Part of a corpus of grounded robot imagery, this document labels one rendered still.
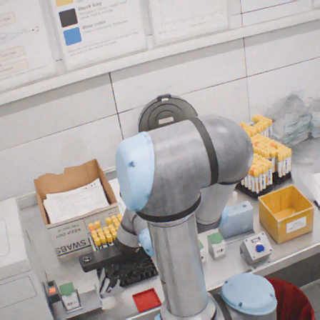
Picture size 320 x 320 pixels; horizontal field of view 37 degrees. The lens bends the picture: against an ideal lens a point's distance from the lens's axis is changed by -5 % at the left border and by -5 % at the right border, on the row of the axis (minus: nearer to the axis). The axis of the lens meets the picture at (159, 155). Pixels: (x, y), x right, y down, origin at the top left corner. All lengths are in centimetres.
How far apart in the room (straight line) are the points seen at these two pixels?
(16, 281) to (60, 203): 55
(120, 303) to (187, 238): 61
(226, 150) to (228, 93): 115
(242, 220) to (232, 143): 76
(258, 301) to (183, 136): 42
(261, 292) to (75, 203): 87
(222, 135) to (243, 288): 40
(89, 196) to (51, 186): 15
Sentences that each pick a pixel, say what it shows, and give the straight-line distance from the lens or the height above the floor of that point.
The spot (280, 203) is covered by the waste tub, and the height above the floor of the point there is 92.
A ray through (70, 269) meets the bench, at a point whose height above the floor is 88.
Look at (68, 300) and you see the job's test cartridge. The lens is 138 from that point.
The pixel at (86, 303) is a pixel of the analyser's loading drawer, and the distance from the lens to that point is 142.
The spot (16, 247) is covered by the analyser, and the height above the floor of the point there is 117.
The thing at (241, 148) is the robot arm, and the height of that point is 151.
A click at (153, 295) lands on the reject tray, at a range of 145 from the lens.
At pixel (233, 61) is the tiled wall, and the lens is 189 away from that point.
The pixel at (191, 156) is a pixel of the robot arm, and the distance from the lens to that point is 78.
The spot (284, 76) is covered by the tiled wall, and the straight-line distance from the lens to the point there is 204.
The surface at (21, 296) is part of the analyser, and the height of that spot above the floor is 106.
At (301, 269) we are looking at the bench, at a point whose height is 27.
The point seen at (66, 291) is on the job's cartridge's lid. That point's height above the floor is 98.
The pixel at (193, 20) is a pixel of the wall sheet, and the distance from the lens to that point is 176.
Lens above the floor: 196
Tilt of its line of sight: 33 degrees down
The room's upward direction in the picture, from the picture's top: 10 degrees counter-clockwise
